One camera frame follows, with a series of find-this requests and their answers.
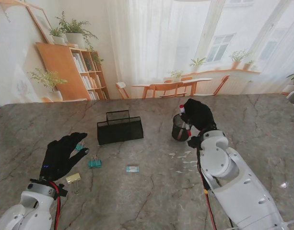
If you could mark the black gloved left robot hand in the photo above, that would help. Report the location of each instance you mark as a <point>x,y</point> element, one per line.
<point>56,158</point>

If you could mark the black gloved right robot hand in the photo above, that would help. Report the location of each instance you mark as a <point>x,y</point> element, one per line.
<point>200,115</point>

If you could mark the white marker with red caps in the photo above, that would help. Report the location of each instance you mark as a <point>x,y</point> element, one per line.
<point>182,109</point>

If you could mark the gold binder clip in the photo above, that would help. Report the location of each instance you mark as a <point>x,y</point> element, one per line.
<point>73,178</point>

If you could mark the black mesh pen cup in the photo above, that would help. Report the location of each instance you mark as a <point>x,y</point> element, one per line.
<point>175,129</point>

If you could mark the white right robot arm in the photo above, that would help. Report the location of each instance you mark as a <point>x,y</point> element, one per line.
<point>221,163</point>

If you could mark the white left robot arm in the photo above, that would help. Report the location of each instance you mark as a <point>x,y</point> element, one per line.
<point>34,206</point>

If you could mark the black mesh desk organizer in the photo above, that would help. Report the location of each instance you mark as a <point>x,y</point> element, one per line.
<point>120,131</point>

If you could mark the teal binder clip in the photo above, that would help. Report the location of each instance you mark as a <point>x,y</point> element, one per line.
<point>95,164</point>
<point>78,147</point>

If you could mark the printed room scene backdrop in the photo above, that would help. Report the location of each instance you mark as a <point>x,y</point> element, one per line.
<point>161,36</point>

